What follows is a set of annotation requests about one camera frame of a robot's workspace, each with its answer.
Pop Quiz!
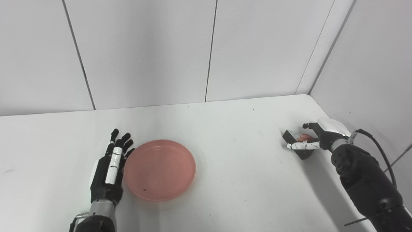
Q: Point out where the pink round plate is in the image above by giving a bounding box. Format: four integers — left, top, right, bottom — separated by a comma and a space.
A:
124, 139, 197, 202

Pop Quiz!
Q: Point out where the chocolate cake slice with fruit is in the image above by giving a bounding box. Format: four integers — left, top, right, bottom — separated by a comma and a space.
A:
282, 130, 316, 160

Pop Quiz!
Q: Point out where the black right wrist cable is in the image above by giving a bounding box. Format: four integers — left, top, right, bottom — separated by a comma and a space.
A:
343, 129, 397, 227

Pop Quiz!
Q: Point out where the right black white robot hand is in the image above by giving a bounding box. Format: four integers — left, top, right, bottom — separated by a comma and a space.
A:
286, 118, 352, 152

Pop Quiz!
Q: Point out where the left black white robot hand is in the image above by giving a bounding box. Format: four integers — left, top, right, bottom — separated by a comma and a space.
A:
89, 129, 136, 205

